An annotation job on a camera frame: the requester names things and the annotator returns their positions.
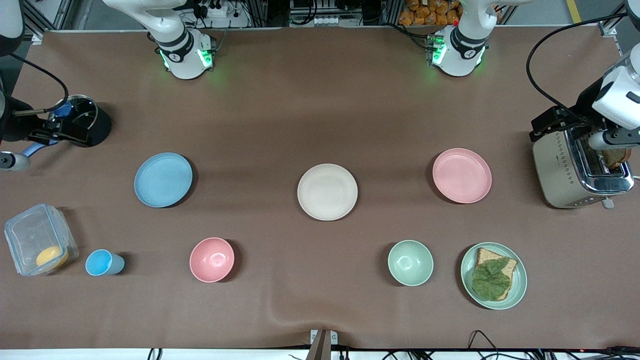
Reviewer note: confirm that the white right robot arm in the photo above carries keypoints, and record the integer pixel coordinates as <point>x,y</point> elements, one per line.
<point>182,55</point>

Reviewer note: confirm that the glass lid blue knob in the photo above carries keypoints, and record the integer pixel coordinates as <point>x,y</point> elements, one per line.
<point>62,107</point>

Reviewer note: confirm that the blue cup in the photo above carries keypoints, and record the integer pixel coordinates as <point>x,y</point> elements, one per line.
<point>100,262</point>

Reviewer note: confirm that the orange round food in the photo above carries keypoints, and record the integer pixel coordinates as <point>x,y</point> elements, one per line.
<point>50,256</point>

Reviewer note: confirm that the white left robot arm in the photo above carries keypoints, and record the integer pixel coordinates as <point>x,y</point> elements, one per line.
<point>462,55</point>

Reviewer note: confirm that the orange snack packets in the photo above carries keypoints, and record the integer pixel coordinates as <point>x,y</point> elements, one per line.
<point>430,12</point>

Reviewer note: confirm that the green bowl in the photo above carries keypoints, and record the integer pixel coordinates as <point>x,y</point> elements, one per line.
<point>410,263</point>

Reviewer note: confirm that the aluminium frame rail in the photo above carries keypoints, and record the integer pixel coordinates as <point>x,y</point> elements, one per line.
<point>60,12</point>

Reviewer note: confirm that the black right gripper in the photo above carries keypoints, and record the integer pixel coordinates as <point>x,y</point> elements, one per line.
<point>11,120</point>

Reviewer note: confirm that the green lettuce leaf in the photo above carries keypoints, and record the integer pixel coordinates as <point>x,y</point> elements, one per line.
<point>490,282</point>

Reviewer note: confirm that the metal clamp bracket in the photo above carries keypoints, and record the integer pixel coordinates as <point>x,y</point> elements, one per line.
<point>322,345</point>

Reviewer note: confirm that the green plate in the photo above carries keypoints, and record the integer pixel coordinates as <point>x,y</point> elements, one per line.
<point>519,280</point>

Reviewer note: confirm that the pink plate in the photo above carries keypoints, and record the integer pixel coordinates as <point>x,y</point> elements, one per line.
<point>462,176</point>

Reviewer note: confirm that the beige chrome toaster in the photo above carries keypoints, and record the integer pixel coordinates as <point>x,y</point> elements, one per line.
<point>555,175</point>

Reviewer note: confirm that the white power strip with plugs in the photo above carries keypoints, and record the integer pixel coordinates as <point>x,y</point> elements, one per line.
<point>217,11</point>

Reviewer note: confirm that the blue plate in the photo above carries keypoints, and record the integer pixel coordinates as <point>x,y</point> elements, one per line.
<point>162,180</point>

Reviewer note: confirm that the pink bowl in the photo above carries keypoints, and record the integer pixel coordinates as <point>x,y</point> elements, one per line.
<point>212,260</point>

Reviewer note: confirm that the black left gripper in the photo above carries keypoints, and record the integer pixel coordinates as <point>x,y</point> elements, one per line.
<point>583,106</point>

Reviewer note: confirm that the brown toast slice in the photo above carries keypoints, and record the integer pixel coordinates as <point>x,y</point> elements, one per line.
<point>617,157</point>

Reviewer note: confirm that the brown table cloth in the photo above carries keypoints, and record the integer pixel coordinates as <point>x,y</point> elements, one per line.
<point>320,100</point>

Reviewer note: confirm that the bread slice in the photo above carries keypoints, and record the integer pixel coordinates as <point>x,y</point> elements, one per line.
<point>484,256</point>

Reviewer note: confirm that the beige plate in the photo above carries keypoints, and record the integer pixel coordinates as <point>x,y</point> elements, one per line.
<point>327,192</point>

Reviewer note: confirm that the clear plastic container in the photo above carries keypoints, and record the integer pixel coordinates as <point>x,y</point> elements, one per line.
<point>30,235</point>

